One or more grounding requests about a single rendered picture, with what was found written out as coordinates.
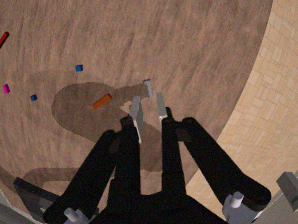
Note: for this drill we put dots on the orange rod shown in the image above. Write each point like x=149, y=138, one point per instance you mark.
x=101, y=101

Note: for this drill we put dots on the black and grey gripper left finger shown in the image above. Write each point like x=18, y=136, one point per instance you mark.
x=82, y=196

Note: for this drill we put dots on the red rod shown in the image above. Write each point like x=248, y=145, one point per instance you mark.
x=3, y=38

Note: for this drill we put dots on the grey rod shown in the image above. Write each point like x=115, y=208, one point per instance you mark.
x=148, y=88

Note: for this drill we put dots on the magenta rod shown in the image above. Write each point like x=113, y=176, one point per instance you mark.
x=6, y=88

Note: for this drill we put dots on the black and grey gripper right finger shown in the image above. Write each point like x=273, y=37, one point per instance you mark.
x=243, y=198

